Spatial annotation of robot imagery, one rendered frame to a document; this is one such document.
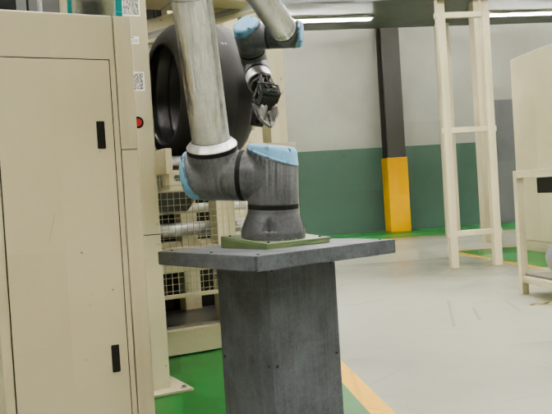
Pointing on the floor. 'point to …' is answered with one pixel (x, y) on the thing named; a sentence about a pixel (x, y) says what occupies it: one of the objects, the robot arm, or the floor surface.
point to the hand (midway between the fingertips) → (269, 126)
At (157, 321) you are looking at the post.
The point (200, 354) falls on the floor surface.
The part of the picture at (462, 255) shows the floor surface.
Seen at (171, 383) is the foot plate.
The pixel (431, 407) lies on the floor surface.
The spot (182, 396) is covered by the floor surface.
